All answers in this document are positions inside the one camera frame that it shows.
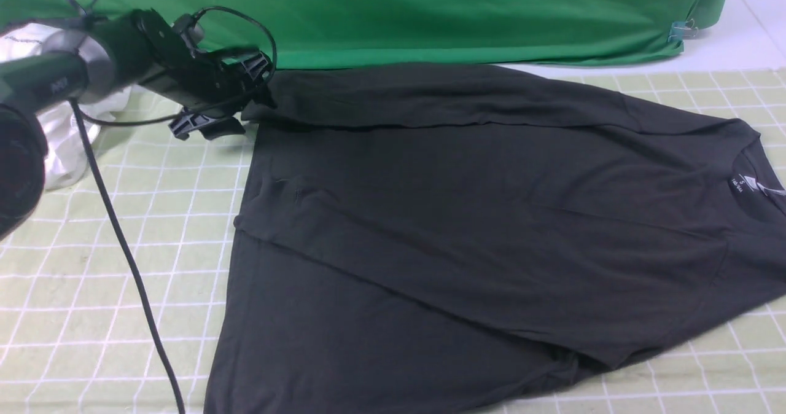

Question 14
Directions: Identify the green checkered table mat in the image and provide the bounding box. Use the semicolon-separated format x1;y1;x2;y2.
1;69;785;413

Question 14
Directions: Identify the white crumpled garment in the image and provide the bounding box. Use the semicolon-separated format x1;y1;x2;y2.
1;24;131;191

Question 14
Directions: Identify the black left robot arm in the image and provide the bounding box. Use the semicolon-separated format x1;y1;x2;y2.
2;8;278;237

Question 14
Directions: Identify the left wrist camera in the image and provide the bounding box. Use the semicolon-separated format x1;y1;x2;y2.
171;14;205;49

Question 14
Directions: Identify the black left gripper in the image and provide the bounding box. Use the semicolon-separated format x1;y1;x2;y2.
136;9;277;141

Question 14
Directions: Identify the green backdrop cloth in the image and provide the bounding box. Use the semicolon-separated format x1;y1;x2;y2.
0;0;734;71

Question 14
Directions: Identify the teal binder clip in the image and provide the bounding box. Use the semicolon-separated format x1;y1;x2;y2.
667;19;699;42

